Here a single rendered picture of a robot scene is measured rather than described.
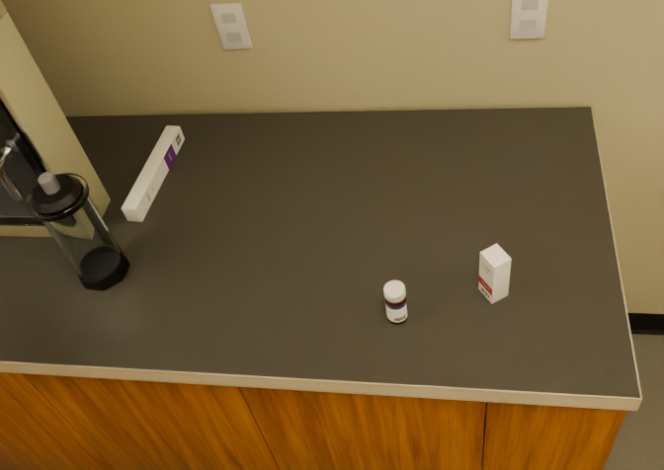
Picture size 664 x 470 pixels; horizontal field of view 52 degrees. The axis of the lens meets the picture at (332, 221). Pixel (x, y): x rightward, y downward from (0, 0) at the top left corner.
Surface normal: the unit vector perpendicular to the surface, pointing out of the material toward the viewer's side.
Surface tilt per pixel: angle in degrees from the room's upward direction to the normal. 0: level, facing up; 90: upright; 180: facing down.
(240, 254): 0
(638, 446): 0
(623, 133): 90
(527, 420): 90
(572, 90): 90
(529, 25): 90
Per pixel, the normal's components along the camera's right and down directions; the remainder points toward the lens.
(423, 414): -0.14, 0.75
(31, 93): 0.98, 0.01
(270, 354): -0.14, -0.66
